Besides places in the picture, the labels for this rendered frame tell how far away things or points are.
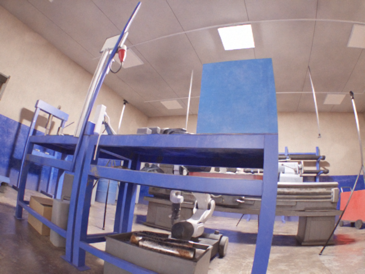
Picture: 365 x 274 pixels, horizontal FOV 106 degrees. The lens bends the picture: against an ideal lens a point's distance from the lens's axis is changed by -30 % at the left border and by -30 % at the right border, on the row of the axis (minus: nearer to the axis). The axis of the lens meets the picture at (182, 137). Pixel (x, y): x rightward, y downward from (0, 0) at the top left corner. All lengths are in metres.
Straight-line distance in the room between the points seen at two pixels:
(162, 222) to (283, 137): 4.57
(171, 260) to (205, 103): 0.76
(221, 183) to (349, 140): 6.33
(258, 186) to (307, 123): 5.93
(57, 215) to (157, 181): 0.94
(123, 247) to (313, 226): 2.39
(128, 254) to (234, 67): 1.10
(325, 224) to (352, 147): 4.30
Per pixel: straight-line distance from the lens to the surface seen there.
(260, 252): 0.81
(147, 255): 1.04
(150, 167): 1.31
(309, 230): 2.89
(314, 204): 2.92
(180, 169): 1.90
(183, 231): 1.57
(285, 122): 6.56
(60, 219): 1.61
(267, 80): 0.94
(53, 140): 1.71
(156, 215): 3.17
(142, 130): 1.54
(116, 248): 1.15
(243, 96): 0.90
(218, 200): 2.70
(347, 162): 6.74
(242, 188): 0.79
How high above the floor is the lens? 0.59
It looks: 16 degrees up
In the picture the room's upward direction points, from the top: 7 degrees clockwise
